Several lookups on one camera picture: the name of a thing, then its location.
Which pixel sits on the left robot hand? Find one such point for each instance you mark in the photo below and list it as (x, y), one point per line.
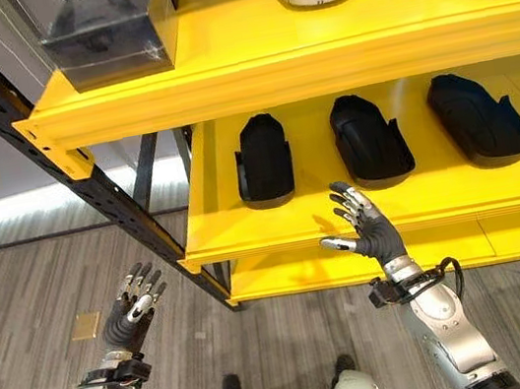
(121, 322)

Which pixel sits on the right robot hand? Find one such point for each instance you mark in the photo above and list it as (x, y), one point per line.
(375, 230)

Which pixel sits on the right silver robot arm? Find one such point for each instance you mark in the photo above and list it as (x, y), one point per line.
(441, 324)

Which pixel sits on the yellow shelf board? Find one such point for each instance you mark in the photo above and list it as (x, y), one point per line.
(351, 264)
(391, 202)
(295, 49)

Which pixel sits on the black rear shelf upright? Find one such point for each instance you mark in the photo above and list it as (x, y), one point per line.
(148, 170)

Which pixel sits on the black perforated shelf upright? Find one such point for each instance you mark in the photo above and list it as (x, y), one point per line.
(58, 153)

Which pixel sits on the clear plastic box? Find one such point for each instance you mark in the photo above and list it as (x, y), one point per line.
(113, 34)

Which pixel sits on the brass floor socket plate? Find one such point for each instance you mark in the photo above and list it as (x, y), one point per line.
(86, 326)

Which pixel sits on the black sole-shaped part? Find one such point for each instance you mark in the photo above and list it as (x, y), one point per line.
(263, 161)
(479, 120)
(371, 141)

